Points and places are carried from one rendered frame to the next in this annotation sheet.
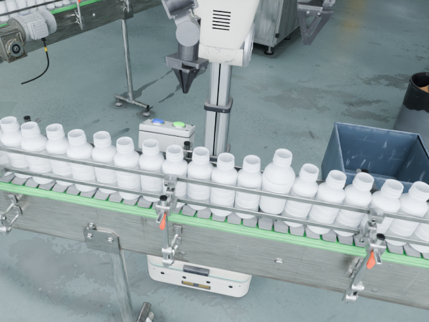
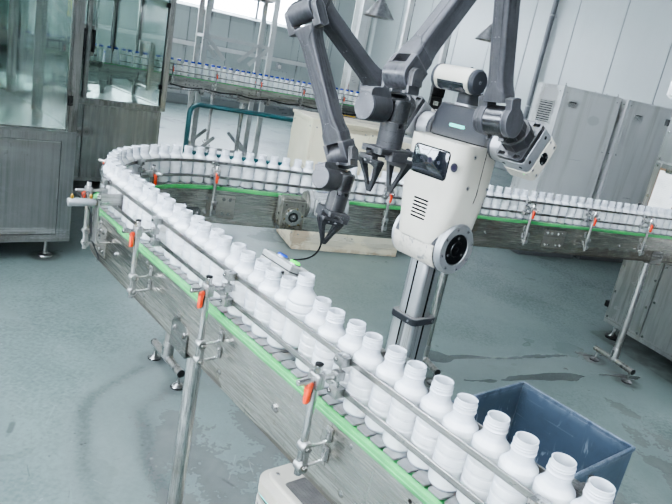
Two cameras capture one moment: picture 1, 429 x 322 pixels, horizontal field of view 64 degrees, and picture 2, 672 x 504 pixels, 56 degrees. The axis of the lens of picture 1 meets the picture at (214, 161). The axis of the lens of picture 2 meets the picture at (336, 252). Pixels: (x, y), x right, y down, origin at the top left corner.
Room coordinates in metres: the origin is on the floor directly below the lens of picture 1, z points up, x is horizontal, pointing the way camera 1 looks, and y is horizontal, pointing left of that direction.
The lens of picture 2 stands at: (-0.35, -1.04, 1.64)
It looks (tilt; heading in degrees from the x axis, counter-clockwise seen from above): 16 degrees down; 41
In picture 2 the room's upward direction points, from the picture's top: 11 degrees clockwise
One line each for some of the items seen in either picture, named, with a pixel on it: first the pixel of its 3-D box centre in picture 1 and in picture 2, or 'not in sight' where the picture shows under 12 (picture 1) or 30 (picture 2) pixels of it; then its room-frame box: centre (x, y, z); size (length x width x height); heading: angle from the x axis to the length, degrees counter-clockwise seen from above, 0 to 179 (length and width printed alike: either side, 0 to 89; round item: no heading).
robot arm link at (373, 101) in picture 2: not in sight; (386, 93); (0.70, -0.17, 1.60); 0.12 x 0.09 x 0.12; 175
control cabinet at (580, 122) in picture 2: not in sight; (556, 171); (6.68, 2.06, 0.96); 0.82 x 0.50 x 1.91; 154
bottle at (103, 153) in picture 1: (106, 162); (213, 258); (0.65, 0.27, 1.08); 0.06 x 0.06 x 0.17
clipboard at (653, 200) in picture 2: not in sight; (664, 191); (4.59, 0.31, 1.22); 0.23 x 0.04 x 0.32; 64
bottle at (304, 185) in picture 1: (301, 195); (315, 334); (0.59, -0.21, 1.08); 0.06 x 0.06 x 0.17
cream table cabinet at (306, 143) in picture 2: not in sight; (346, 184); (4.08, 2.88, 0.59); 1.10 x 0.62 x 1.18; 154
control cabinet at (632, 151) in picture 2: not in sight; (615, 180); (7.49, 1.67, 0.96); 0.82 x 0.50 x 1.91; 154
